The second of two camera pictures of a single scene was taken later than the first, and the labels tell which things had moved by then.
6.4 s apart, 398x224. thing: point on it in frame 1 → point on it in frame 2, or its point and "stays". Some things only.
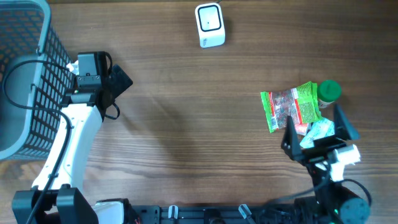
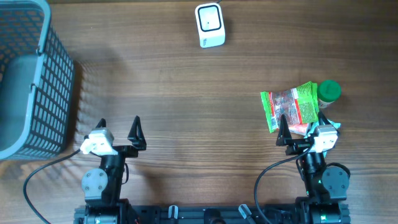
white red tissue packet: [301, 129] stays
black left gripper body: [118, 83] → [126, 152]
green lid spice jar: [328, 91] stays
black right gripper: [323, 146] → [285, 139]
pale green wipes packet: [319, 129] stays
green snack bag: [301, 102] stays
